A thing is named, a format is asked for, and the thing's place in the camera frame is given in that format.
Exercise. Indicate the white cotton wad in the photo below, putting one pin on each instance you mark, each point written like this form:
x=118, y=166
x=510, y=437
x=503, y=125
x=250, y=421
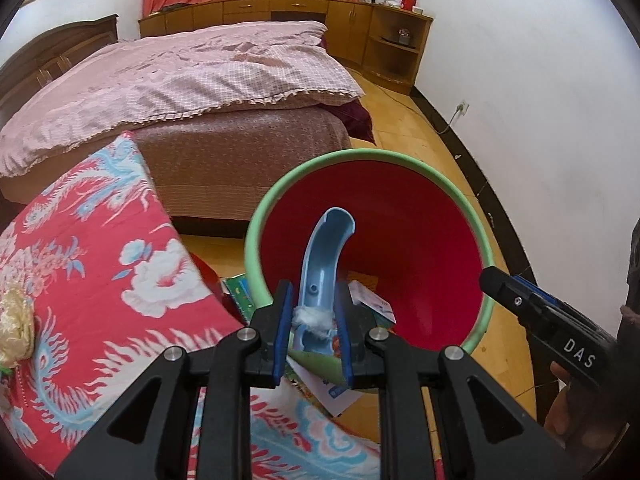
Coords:
x=312, y=317

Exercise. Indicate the bed with pink quilt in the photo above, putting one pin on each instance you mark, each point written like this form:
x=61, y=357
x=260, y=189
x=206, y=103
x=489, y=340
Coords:
x=175, y=75

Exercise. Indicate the red mug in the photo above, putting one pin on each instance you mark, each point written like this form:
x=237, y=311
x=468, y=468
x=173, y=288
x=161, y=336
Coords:
x=408, y=2

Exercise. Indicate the red floral blanket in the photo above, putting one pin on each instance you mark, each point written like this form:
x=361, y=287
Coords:
x=100, y=260

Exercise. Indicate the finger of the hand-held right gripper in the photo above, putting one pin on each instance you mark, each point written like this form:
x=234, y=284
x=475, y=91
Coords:
x=505, y=292

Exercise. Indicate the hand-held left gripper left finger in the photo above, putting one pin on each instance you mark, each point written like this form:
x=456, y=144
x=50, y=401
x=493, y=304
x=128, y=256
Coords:
x=282, y=332

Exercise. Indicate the bed with brown cover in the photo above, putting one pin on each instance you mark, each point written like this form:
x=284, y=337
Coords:
x=240, y=160

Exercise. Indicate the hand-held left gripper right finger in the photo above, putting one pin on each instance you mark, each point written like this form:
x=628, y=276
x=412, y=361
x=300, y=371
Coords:
x=346, y=337

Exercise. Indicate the person's right hand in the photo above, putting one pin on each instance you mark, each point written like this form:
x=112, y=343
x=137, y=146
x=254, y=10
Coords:
x=575, y=410

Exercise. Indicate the white wall outlet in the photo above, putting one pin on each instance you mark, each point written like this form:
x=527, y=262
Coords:
x=463, y=108

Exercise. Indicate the red bucket with green rim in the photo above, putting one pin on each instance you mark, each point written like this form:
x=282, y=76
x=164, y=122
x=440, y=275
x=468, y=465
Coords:
x=410, y=240

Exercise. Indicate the large cream ribbon ball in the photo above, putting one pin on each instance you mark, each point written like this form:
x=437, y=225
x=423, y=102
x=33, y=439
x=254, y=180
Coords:
x=15, y=325

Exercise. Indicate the long wooden cabinet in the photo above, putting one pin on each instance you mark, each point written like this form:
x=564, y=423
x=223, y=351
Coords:
x=350, y=30

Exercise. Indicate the blue and white box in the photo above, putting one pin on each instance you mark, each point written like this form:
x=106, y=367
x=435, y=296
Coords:
x=372, y=302

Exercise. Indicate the blue curved plastic piece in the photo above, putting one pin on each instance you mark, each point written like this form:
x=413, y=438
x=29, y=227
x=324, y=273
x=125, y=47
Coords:
x=320, y=260

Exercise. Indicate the small shelf ornament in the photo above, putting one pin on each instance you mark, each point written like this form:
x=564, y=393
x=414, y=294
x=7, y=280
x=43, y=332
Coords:
x=403, y=36

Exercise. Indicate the orange box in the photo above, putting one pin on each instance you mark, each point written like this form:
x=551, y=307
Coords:
x=364, y=279

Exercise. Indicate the white printed paper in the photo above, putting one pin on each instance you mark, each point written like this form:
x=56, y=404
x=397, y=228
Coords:
x=330, y=392

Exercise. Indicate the dark wooden headboard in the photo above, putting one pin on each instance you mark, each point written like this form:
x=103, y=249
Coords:
x=60, y=45

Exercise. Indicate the dark red cloth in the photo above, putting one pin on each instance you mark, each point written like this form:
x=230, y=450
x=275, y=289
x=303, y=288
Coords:
x=357, y=120

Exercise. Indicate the green printed booklet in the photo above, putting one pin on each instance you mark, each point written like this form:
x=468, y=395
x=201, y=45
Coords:
x=240, y=295

